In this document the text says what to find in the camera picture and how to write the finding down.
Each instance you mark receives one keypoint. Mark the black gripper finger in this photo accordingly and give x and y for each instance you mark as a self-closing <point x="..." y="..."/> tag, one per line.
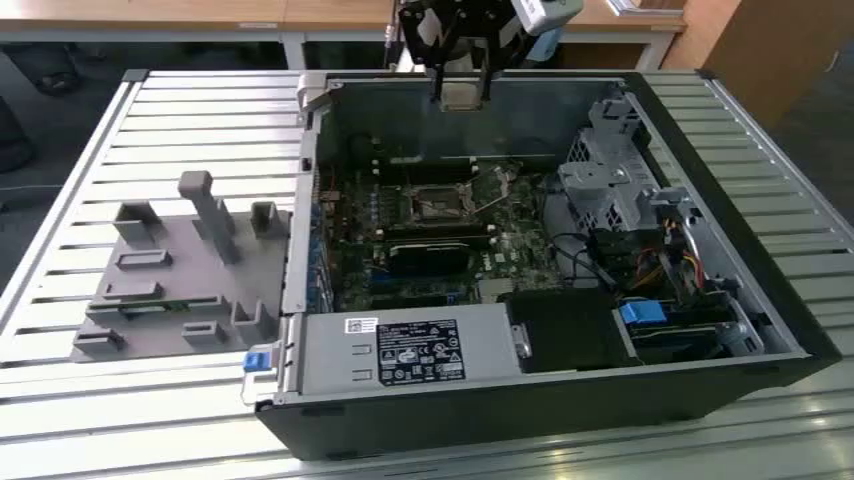
<point x="488" y="85"/>
<point x="438" y="85"/>

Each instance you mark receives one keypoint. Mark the silver CPU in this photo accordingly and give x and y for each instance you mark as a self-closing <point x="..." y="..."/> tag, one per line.
<point x="462" y="99"/>

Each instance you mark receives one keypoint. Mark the metal CPU socket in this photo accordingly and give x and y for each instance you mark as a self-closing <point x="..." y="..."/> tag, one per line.
<point x="434" y="205"/>

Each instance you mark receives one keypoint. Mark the wooden desk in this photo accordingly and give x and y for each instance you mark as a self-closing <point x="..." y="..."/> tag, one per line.
<point x="600" y="22"/>
<point x="133" y="15"/>

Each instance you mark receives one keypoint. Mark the silver disk cage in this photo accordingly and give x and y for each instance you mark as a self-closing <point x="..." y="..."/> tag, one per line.
<point x="600" y="190"/>

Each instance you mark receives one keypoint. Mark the green motherboard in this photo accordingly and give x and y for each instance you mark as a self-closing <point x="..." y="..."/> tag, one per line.
<point x="527" y="250"/>

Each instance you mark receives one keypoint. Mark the black graphics card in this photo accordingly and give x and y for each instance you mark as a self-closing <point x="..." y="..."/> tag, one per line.
<point x="427" y="257"/>

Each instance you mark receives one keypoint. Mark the silver finned heatsink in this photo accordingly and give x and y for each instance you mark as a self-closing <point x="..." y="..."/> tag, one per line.
<point x="495" y="290"/>

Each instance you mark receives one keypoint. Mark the wooden cabinet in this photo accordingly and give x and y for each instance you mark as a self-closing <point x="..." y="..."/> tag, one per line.
<point x="787" y="60"/>

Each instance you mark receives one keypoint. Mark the black plastic shroud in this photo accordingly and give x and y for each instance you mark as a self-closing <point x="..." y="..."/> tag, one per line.
<point x="567" y="330"/>

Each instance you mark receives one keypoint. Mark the blue disk carrier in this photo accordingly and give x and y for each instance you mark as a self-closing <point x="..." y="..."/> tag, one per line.
<point x="642" y="314"/>

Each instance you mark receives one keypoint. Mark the grey parts rack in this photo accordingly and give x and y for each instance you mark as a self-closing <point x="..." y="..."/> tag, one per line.
<point x="167" y="265"/>

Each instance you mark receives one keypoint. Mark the black office chair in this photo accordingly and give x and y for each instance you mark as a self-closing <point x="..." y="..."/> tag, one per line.
<point x="63" y="75"/>

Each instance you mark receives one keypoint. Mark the silver power supply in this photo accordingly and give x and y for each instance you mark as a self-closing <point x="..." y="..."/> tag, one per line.
<point x="333" y="360"/>

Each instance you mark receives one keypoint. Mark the green RAM stick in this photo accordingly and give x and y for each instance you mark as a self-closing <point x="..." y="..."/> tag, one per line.
<point x="169" y="306"/>

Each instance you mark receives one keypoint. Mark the blue case latch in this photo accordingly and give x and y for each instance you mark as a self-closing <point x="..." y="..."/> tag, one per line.
<point x="256" y="361"/>

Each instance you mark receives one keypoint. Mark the black PC case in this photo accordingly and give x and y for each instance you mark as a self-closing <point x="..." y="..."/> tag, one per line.
<point x="467" y="425"/>

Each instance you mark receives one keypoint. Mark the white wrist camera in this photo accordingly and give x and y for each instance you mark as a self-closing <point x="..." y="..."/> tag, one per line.
<point x="543" y="15"/>

